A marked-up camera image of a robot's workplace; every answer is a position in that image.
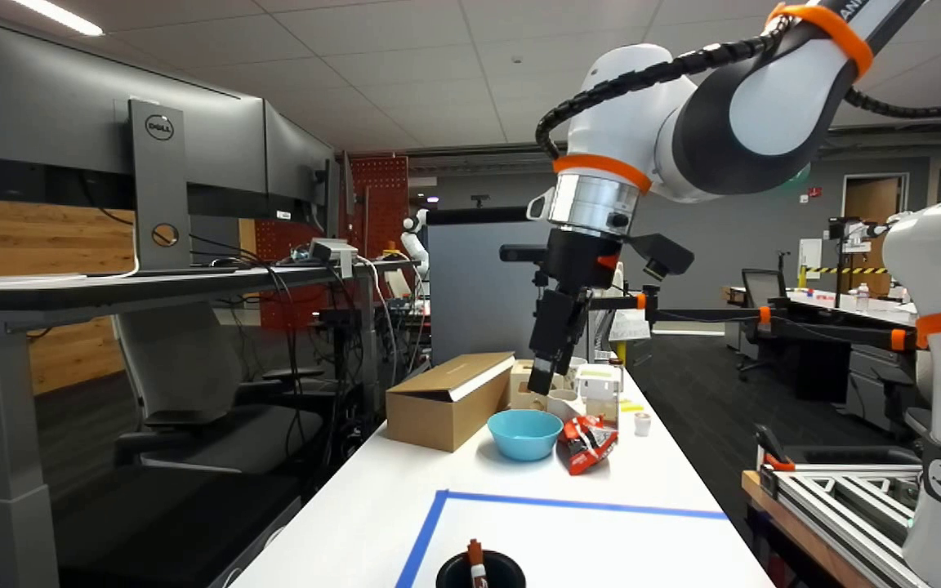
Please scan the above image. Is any black cup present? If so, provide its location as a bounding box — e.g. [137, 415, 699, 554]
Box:
[436, 550, 527, 588]

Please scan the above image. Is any grey partition panel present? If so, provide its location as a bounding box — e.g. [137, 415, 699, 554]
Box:
[426, 207, 555, 366]

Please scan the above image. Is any clear plastic container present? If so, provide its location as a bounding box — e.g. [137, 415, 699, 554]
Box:
[577, 363, 623, 426]

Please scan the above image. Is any white mug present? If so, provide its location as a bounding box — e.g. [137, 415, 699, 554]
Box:
[547, 389, 585, 422]

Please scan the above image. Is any white robot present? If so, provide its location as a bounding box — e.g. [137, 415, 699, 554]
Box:
[399, 208, 431, 283]

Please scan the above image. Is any blue bowl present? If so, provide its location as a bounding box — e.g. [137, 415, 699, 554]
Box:
[488, 409, 564, 462]

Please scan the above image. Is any red snack packet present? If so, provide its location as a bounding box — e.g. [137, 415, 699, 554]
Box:
[558, 414, 619, 477]

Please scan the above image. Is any black office chair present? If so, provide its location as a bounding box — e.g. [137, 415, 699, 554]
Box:
[735, 268, 790, 378]

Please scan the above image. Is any brown cardboard box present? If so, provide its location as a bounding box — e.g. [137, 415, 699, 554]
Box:
[386, 352, 517, 453]

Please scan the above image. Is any red pegboard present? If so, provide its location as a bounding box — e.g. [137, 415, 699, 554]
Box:
[255, 155, 411, 331]

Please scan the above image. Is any blue tape outline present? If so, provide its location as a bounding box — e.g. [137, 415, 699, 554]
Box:
[395, 490, 729, 588]

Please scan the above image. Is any white docking box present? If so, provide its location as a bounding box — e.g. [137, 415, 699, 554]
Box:
[308, 238, 359, 279]

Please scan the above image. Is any long white desk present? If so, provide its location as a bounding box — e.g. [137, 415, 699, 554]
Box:
[722, 284, 922, 434]

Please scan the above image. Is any wooden door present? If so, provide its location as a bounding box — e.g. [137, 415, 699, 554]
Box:
[841, 173, 910, 296]

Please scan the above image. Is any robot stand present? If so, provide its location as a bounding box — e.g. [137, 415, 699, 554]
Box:
[742, 445, 929, 588]

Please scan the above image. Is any grey office chair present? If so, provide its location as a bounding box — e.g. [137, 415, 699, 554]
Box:
[111, 301, 326, 476]

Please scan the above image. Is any row of monitors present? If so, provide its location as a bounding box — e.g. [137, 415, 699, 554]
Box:
[0, 4, 342, 272]

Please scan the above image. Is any grey standing desk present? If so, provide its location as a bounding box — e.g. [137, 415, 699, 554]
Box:
[0, 260, 424, 588]

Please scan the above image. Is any ceiling light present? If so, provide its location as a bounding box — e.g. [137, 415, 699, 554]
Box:
[11, 0, 105, 38]

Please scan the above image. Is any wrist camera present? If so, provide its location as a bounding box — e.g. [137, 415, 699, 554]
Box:
[629, 233, 696, 283]

